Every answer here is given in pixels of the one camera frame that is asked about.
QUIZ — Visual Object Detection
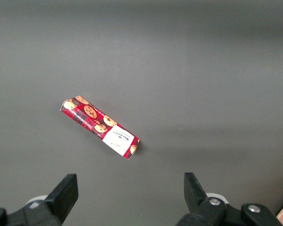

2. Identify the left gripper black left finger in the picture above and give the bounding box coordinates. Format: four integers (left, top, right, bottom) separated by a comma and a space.
23, 173, 79, 226

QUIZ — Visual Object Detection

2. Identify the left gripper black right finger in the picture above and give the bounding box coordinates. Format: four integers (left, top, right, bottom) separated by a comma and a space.
181, 172, 229, 226

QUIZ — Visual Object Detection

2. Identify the red tartan cookie box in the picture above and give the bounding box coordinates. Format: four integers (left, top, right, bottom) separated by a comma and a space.
58, 95, 142, 161

